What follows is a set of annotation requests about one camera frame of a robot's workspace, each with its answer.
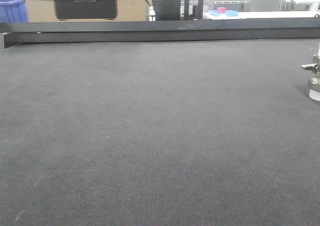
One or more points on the black conveyor side rail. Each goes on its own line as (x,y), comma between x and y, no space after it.
(158,31)

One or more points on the cardboard box with black print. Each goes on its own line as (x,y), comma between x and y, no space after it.
(87,10)

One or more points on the black conveyor belt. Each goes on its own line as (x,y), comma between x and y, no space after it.
(191,133)

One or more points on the black bin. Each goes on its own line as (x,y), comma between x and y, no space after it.
(167,10)

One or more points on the white table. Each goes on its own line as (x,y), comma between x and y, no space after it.
(264,15)

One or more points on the black vertical posts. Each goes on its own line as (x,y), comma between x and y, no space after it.
(198,12)

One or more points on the blue plastic crate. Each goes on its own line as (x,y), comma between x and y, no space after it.
(13,11)

